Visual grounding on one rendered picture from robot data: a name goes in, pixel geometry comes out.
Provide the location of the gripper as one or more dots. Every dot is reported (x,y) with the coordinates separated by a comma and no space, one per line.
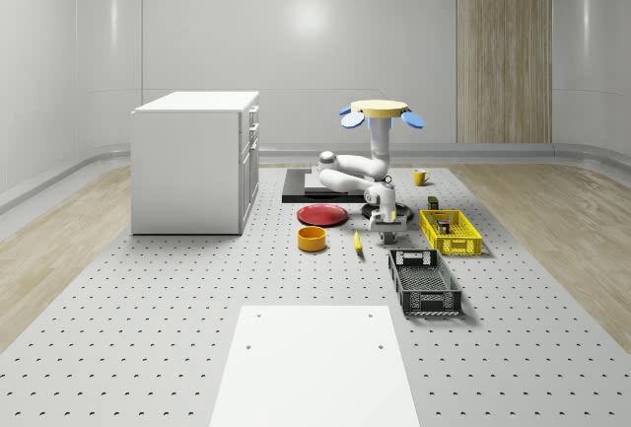
(389,224)

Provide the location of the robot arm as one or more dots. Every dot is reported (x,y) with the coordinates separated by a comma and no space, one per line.
(355,165)

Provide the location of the black plate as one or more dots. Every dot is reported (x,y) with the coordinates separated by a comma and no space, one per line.
(404,209)

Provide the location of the banana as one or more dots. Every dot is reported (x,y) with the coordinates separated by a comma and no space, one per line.
(358,244)

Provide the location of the dark flat-sided can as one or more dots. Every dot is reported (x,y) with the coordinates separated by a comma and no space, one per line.
(433,203)

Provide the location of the yellow mug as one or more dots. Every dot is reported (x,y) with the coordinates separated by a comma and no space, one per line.
(419,178)

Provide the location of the puzzle cube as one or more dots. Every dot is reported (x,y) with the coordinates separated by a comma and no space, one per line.
(444,228)

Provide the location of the dark grey basket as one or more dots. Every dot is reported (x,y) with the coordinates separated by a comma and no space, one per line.
(424,279)

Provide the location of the red plate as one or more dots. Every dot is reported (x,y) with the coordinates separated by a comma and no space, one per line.
(321,214)

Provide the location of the yellow basket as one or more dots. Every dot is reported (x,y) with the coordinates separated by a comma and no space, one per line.
(461,245)

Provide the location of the yellow bowl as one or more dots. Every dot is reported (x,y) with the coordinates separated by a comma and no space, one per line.
(311,242)

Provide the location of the white board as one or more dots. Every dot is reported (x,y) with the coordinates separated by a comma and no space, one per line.
(315,368)

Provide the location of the white cabinet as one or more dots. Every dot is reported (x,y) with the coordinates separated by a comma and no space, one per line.
(187,175)

